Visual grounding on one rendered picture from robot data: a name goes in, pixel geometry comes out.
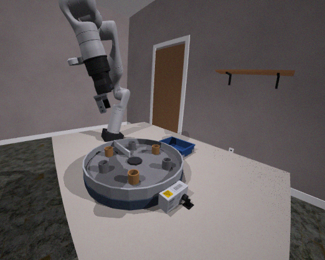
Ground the bronze bushing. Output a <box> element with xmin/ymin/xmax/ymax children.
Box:
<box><xmin>105</xmin><ymin>146</ymin><xmax>113</xmax><ymax>157</ymax></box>
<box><xmin>152</xmin><ymin>144</ymin><xmax>159</xmax><ymax>155</ymax></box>
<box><xmin>128</xmin><ymin>169</ymin><xmax>139</xmax><ymax>185</ymax></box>

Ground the blue square tray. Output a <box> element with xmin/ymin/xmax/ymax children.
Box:
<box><xmin>159</xmin><ymin>137</ymin><xmax>195</xmax><ymax>158</ymax></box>

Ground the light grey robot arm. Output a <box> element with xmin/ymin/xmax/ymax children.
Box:
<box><xmin>59</xmin><ymin>0</ymin><xmax>130</xmax><ymax>134</ymax></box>

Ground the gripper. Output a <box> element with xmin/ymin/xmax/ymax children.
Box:
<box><xmin>67</xmin><ymin>40</ymin><xmax>114</xmax><ymax>114</ymax></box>

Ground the grey metal bushing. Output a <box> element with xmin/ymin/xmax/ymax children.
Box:
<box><xmin>98</xmin><ymin>160</ymin><xmax>109</xmax><ymax>174</ymax></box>
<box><xmin>162</xmin><ymin>157</ymin><xmax>172</xmax><ymax>170</ymax></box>
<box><xmin>128</xmin><ymin>141</ymin><xmax>136</xmax><ymax>151</ymax></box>

